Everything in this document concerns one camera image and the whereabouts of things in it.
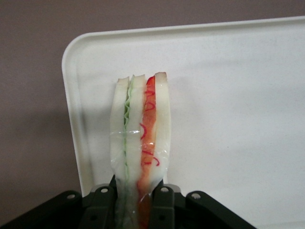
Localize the cream plastic tray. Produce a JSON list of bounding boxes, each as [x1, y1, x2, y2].
[[61, 15, 305, 229]]

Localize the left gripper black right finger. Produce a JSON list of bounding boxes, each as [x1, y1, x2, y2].
[[148, 179, 258, 229]]

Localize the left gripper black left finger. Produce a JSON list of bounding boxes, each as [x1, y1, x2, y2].
[[0, 175, 119, 229]]

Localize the triangle sandwich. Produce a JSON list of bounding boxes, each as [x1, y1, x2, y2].
[[108, 71, 172, 229]]

